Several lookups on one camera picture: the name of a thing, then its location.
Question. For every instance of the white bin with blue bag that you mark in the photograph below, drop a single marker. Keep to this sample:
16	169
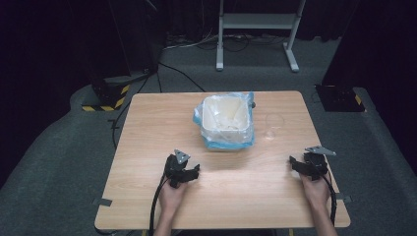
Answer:
244	136

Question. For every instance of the person's left hand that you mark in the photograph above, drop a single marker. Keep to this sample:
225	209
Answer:
172	196

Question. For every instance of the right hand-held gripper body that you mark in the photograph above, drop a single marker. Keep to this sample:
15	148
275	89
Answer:
316	162

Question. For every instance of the grey tape strip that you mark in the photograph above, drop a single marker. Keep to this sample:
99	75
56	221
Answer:
102	202
344	198

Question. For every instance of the black box on floor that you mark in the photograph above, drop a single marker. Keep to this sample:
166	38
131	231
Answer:
339	97

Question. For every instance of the person's right hand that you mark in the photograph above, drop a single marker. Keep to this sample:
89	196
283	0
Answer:
316	191

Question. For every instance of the black yellow striped stand base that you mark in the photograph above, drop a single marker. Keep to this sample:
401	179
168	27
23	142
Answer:
111	95

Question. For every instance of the white square trash bin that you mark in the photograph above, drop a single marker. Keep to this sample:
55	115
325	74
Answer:
226	114

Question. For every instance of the clear plastic cup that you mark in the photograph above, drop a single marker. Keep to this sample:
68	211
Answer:
273	126

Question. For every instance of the white metal stand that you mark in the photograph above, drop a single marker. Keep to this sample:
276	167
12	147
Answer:
257	20

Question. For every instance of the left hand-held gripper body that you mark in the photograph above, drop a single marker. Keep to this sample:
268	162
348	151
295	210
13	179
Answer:
174	168

